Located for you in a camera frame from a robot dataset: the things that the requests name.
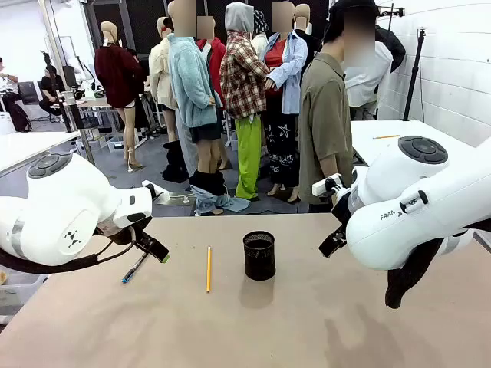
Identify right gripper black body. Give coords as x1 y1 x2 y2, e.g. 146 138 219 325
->
329 187 353 233

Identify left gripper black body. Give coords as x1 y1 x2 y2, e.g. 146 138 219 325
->
95 216 153 246

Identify person's right forearm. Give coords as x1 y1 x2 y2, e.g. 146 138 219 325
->
318 151 341 183

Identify black pen with blue tip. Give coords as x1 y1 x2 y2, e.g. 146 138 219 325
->
121 251 150 284

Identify black mesh pen holder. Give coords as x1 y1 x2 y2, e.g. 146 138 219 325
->
242 230 277 281

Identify bunched black trousers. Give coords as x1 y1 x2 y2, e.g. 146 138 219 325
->
189 170 229 199

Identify person in olive shirt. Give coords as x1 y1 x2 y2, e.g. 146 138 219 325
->
298 0 379 214

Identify black clothes pile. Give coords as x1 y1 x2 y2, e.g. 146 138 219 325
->
161 140 189 183

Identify grey storage bin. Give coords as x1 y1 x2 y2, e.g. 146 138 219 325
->
105 134 127 154

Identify blue jeans pile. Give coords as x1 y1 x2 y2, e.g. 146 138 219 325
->
191 191 250 216

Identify white table with pencil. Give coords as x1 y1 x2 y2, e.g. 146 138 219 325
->
349 119 484 166

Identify grey crate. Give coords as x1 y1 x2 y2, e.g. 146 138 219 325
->
0 270 49 327

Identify mannequin in white shirt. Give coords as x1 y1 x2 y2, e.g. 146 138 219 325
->
343 22 407 120

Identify background work desk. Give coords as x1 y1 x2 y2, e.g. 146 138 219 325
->
57 95 124 131

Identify mannequin in blue shirt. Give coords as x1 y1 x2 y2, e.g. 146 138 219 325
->
260 0 310 204

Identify black tripod stand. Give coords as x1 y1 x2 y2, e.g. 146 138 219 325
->
402 26 429 122

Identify mannequin in maroon dress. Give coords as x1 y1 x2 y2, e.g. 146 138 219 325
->
94 21 145 173

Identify mannequin in plaid shirt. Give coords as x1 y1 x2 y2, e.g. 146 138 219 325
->
219 2 272 202

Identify mannequin in light blue fleece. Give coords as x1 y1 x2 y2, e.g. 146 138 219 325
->
166 0 223 215

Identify seated person in black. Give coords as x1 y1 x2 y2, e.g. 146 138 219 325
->
38 64 67 123

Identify mannequin in cream jacket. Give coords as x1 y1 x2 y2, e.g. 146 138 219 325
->
147 17 180 145

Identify black monitor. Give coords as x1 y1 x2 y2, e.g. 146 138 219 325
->
61 64 77 89

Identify metal pillar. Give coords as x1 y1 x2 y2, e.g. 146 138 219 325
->
38 0 97 166

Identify seated person in white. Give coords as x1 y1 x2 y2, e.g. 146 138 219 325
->
0 57 30 131

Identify mannequin in red jacket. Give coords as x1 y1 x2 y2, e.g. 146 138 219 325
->
195 15 231 172

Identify black stand with crossbar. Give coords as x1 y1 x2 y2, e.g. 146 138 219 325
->
377 2 406 35

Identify bare headed beige mannequin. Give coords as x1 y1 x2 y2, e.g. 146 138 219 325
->
293 3 319 66

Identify mannequin with patterned headscarf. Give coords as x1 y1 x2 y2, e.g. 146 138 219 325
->
251 9 272 54

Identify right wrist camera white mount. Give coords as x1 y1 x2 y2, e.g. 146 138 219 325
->
311 174 343 196

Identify white mannequin base plate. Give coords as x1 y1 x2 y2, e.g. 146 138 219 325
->
152 190 196 207

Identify black right arm cable sleeve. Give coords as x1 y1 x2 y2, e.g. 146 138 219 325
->
384 225 476 310

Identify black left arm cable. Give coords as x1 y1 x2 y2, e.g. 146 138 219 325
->
0 225 149 275

